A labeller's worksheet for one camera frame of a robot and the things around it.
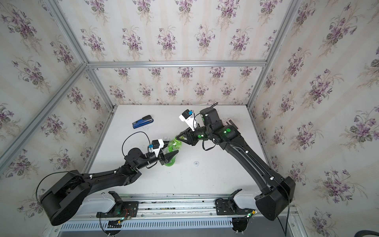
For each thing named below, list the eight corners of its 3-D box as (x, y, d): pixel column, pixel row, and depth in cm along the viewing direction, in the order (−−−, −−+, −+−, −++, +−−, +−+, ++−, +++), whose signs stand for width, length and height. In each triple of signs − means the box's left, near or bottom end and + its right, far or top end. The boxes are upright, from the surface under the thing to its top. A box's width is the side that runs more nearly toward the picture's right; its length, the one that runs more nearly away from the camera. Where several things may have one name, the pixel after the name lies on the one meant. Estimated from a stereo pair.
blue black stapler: (134, 129, 107) (132, 125, 104) (132, 125, 110) (130, 121, 106) (153, 121, 112) (152, 118, 109) (151, 118, 115) (150, 114, 111)
